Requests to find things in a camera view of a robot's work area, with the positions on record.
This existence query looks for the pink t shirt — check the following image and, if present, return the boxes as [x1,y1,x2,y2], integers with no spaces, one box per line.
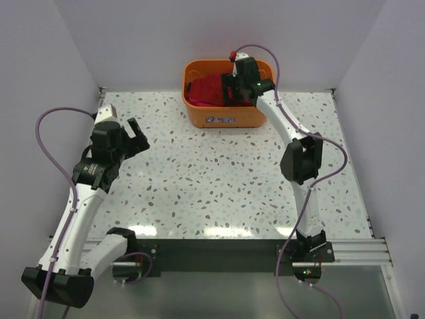
[187,98,252,107]

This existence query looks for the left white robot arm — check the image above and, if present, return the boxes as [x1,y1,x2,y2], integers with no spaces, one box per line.
[21,118,149,308]

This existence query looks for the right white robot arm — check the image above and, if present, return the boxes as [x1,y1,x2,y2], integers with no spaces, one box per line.
[222,52,327,261]

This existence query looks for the dark red t shirt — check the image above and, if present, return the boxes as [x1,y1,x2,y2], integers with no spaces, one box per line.
[187,72,223,100]

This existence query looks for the orange plastic basket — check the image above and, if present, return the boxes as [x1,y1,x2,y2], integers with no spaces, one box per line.
[182,59,266,128]

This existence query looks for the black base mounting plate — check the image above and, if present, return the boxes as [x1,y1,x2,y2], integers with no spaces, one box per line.
[137,239,335,279]

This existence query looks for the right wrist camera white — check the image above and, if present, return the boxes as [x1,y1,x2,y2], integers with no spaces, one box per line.
[229,51,250,77]

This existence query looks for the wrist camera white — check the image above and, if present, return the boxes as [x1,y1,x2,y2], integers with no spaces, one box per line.
[229,51,250,77]
[94,104,118,125]

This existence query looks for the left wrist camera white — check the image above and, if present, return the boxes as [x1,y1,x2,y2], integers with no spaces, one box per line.
[94,104,118,125]

